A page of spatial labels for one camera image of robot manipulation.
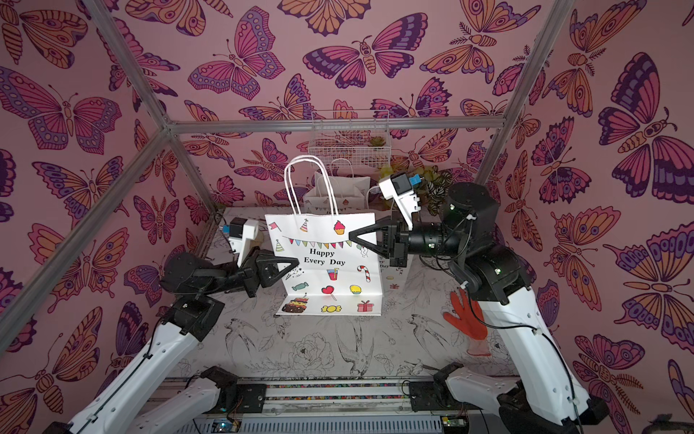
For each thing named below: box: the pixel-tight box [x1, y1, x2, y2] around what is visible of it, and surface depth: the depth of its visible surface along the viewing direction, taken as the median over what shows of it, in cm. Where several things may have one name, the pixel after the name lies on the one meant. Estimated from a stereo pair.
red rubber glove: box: [442, 289, 491, 357], surface depth 87 cm
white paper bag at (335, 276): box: [264, 155, 383, 317], surface depth 53 cm
